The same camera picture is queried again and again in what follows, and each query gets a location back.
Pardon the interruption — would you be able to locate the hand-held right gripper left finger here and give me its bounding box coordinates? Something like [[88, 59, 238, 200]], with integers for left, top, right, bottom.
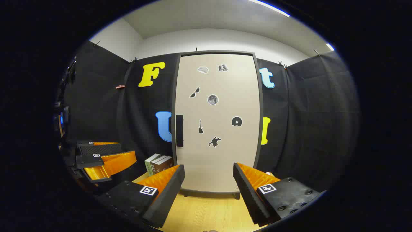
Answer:
[[97, 164, 186, 228]]

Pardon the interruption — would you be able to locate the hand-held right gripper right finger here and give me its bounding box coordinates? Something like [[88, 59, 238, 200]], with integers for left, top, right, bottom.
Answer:
[[233, 162, 323, 227]]

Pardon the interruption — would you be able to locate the beige cabinet door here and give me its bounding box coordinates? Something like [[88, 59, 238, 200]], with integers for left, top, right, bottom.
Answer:
[[174, 53, 261, 193]]

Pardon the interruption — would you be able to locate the black door handle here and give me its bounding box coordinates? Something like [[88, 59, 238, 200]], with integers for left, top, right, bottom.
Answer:
[[176, 115, 184, 148]]

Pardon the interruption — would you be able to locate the green book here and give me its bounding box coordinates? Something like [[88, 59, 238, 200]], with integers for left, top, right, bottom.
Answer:
[[145, 153, 160, 176]]

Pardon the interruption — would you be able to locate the brown book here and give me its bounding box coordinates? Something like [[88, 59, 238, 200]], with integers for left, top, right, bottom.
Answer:
[[154, 156, 174, 174]]

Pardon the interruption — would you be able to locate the black backdrop cloth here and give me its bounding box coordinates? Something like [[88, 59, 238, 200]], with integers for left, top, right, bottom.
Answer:
[[63, 40, 360, 194]]

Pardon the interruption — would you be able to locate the long ceiling light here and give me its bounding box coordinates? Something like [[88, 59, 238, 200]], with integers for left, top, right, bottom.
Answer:
[[248, 0, 290, 17]]

